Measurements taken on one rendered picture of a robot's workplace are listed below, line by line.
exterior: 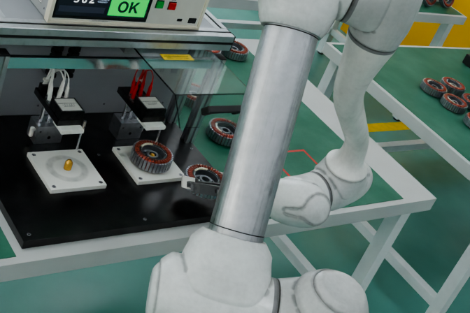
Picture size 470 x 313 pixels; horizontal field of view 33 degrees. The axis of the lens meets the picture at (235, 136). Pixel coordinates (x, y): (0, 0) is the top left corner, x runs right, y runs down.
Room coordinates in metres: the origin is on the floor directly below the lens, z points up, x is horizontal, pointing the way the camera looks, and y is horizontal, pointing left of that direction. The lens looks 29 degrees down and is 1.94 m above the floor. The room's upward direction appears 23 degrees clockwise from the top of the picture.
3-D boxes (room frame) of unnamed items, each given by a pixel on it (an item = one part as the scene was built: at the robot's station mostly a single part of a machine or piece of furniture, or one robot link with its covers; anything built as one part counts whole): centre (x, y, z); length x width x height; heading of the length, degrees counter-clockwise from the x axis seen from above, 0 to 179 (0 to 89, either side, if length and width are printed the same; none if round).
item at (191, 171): (1.75, 0.03, 0.83); 0.11 x 0.11 x 0.04
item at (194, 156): (1.73, 0.28, 0.76); 0.64 x 0.47 x 0.02; 136
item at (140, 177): (1.81, 0.18, 0.78); 0.15 x 0.15 x 0.01; 46
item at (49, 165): (1.63, 0.35, 0.78); 0.15 x 0.15 x 0.01; 46
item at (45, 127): (1.73, 0.46, 0.80); 0.08 x 0.05 x 0.06; 136
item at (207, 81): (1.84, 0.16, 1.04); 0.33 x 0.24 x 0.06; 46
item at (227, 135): (2.14, 0.03, 0.77); 0.11 x 0.11 x 0.04
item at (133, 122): (1.91, 0.29, 0.80); 0.08 x 0.05 x 0.06; 136
